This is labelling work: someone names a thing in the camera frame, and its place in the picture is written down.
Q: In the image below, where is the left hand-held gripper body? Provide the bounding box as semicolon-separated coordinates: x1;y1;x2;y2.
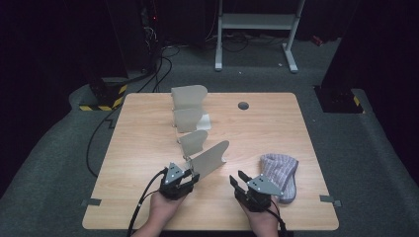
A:
159;161;196;201

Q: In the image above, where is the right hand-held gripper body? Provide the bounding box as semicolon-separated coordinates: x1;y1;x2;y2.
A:
233;174;285;213

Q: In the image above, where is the striped purple cloth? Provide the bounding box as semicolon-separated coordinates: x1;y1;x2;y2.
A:
259;153;300;204

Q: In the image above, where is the grey metal expandable book rack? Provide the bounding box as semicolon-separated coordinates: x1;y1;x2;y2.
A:
170;84;231;181

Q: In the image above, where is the person's left hand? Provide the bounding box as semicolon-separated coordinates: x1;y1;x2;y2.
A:
148;191;186;229

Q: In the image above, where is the person's right hand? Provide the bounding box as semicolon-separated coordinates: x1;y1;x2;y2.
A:
241;196;281;237

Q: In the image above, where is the grey tape strip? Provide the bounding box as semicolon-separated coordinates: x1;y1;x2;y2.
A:
318;194;343;208
81;197;102;207

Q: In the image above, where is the black yellow striped stand base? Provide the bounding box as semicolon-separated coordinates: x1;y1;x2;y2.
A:
78;76;129;113

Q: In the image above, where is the black stand base yellow corner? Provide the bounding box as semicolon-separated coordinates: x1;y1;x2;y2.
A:
313;85;366;115

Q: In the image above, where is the dark equipment rack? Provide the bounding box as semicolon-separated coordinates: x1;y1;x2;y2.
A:
105;0;165;73

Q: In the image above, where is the white metal stand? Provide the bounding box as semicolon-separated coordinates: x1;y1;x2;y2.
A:
213;0;306;74

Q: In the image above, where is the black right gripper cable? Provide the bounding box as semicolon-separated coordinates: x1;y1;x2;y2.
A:
266;206;289;237

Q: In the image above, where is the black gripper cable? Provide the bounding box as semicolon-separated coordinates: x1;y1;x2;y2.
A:
126;167;170;237
266;206;289;237

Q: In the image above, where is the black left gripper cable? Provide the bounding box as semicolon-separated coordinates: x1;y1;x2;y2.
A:
126;167;170;237

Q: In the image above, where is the black floor cable bundle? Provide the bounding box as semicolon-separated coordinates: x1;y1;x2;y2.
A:
136;43;182;94

